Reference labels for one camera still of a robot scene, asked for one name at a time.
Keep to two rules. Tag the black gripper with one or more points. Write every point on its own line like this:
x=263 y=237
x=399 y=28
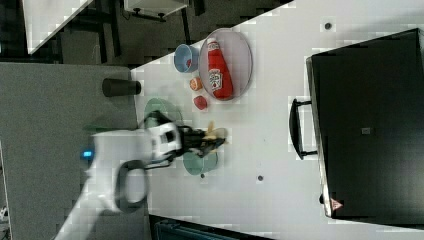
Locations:
x=192 y=141

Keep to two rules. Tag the peeled toy banana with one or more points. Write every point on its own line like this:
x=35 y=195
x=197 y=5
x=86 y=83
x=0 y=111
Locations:
x=212 y=132

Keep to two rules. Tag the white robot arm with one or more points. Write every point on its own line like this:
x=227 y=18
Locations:
x=117 y=179

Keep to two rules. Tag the green mug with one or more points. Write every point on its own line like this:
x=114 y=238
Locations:
x=196 y=165

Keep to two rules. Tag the toy strawberry on table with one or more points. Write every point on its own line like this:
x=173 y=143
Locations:
x=200 y=102

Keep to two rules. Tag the green perforated colander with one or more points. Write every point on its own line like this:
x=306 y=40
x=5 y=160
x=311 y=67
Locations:
x=163 y=110

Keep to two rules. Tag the toy orange slice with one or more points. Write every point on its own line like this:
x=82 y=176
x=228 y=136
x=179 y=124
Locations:
x=196 y=84

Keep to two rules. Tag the red ketchup bottle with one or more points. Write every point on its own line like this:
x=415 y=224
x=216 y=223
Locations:
x=219 y=77

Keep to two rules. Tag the grey round plate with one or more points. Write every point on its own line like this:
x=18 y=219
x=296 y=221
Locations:
x=237 y=54

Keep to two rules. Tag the blue cup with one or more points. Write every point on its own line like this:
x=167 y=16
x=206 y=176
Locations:
x=182 y=53

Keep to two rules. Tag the dark cylindrical cup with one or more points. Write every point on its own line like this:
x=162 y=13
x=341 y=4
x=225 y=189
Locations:
x=118 y=87

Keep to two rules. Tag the toaster oven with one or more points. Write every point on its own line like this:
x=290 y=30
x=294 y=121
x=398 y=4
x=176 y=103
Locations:
x=368 y=115

